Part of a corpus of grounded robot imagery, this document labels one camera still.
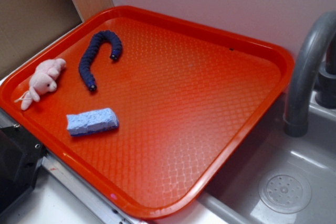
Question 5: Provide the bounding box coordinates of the silver metal rail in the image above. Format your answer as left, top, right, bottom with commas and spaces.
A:
1, 110, 142, 223

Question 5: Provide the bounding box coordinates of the red plastic tray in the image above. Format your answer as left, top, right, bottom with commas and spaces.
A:
1, 6, 294, 220

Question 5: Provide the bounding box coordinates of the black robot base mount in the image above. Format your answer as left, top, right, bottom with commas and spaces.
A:
1, 124, 45, 217

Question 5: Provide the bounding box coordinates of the brown cardboard panel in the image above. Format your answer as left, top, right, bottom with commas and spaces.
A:
1, 0, 113, 78

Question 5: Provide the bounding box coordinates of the light blue sponge block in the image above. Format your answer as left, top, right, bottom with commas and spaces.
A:
66, 108, 119, 136

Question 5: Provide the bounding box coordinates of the dark blue segmented toy snake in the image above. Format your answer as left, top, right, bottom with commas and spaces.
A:
78, 30, 123, 92

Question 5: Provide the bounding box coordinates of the pink plush bunny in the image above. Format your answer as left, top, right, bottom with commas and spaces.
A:
15, 58, 66, 111

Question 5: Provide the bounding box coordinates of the dark grey faucet knob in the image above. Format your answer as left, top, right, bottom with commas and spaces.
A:
315, 43, 335, 109

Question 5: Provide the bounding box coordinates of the grey curved faucet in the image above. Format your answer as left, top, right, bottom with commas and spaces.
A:
283, 10, 335, 137

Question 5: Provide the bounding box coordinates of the grey plastic sink basin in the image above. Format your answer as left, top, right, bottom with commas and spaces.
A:
197, 90, 336, 224

